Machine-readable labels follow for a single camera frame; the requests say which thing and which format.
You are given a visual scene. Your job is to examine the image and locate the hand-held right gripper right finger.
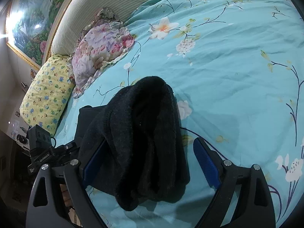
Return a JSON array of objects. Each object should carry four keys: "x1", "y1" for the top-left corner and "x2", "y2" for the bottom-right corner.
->
[{"x1": 193, "y1": 136, "x2": 276, "y2": 228}]

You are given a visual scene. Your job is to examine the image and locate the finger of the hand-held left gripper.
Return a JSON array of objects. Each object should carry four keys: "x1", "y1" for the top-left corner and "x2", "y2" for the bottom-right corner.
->
[{"x1": 55, "y1": 142, "x2": 81, "y2": 156}]

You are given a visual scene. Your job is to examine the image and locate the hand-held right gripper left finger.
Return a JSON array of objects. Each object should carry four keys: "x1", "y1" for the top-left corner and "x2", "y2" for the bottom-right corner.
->
[{"x1": 26, "y1": 138, "x2": 108, "y2": 228}]

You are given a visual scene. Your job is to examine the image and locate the black pants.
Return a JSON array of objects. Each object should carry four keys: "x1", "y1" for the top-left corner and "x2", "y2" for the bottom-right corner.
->
[{"x1": 75, "y1": 76, "x2": 192, "y2": 212}]

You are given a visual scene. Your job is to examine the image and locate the yellow printed pillow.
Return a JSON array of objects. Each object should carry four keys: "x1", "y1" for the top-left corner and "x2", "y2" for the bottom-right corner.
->
[{"x1": 19, "y1": 54, "x2": 76, "y2": 134}]

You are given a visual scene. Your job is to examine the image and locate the teal floral bed sheet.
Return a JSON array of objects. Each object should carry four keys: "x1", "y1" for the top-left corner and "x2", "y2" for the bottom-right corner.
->
[{"x1": 51, "y1": 0, "x2": 304, "y2": 228}]

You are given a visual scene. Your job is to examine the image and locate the pink floral pillow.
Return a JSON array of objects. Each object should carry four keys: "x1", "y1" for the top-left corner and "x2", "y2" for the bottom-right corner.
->
[{"x1": 69, "y1": 8, "x2": 139, "y2": 99}]

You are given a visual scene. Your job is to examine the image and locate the gold framed floral painting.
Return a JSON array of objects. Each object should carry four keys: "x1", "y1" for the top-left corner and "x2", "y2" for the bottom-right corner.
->
[{"x1": 5, "y1": 0, "x2": 87, "y2": 71}]

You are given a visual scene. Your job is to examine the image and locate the beige striped headboard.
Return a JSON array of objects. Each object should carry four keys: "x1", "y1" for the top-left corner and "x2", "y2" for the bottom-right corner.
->
[{"x1": 42, "y1": 0, "x2": 209, "y2": 63}]

